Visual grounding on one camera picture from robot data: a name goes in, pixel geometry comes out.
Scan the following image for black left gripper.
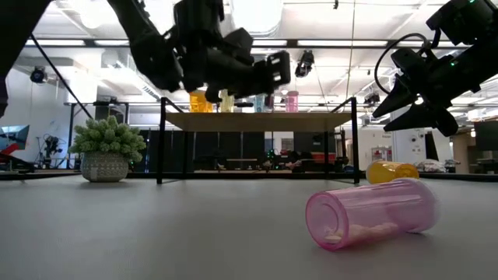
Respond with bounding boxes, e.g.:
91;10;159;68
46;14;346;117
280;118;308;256
181;27;292;104

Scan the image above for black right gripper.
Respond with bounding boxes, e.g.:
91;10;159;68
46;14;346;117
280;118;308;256
372;64;468;137

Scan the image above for tall pink pill bottle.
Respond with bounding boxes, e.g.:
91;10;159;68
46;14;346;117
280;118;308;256
285;90;300;114

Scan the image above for wide pink pill bottle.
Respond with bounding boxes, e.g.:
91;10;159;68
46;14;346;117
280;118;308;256
304;177;441;251

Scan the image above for white cabinet panel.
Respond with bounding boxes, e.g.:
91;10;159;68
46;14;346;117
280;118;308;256
391;128;427;164

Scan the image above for rack with red bins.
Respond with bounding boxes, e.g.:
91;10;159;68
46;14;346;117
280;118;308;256
371;146;393;169

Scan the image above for black ceiling spotlight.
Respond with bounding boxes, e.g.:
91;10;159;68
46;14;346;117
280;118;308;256
293;49;316;79
30;65;48;85

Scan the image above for potted green succulent plant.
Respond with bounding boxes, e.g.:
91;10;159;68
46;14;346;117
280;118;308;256
68;114;148;184

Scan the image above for grey table mat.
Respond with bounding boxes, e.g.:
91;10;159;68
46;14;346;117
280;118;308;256
0;177;498;280

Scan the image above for angled monitor screen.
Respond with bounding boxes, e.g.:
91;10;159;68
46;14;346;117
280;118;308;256
0;124;30;152

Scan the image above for wooden shelf black metal frame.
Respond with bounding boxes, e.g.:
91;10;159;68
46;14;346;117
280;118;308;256
156;96;362;186

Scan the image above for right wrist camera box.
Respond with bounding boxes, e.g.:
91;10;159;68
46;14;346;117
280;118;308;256
390;47;429;79

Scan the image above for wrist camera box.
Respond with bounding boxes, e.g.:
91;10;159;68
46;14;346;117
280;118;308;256
173;0;226;39
390;47;429;79

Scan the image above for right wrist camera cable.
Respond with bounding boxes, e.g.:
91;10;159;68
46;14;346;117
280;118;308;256
373;32;433;96

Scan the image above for dark wall screen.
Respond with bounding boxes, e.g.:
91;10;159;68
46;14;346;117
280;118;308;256
473;120;498;152

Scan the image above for white ceiling duct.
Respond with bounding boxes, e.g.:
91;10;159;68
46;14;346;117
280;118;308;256
229;0;285;34

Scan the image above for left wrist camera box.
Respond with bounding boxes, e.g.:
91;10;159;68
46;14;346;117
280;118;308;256
173;0;226;39

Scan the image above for thin black taut cable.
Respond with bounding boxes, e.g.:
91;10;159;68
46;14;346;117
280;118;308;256
30;34;94;120

